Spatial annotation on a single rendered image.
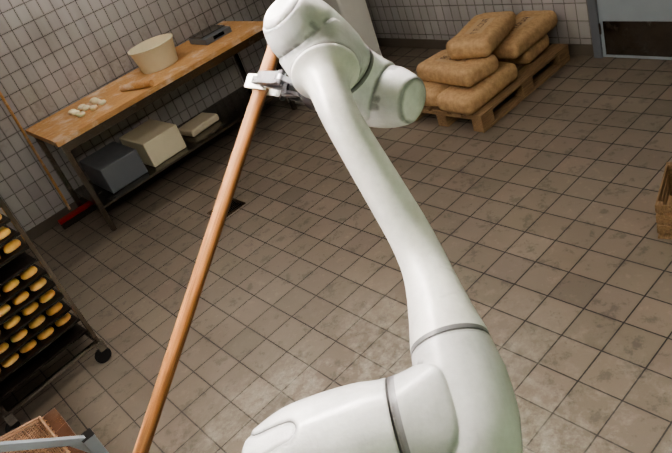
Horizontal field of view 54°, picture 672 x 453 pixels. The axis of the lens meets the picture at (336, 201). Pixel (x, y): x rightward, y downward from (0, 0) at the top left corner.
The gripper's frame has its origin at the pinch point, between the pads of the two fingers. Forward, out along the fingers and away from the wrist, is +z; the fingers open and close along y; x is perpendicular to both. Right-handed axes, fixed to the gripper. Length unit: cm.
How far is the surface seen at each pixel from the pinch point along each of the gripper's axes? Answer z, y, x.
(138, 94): 410, 162, 30
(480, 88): 192, 313, 108
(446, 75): 218, 301, 112
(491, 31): 197, 311, 152
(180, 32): 491, 219, 111
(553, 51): 188, 383, 168
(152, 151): 423, 197, -10
